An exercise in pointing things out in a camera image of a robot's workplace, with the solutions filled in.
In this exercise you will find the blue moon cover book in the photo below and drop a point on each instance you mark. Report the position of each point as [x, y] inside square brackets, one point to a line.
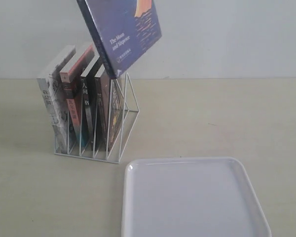
[122, 30]

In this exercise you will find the white grey cat book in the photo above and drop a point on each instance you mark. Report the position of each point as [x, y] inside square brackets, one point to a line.
[54, 97]

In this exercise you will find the dark brown patterned book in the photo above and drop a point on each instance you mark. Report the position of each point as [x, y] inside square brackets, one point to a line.
[110, 106]

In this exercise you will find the black white-lettered book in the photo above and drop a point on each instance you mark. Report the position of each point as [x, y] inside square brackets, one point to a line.
[88, 93]

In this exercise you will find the red pink spine book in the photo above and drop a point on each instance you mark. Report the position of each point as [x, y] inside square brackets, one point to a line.
[71, 80]

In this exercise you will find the white plastic tray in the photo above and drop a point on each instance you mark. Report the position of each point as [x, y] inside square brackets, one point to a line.
[190, 197]

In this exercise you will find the white wire book rack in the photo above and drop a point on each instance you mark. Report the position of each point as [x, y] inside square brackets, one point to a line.
[98, 148]

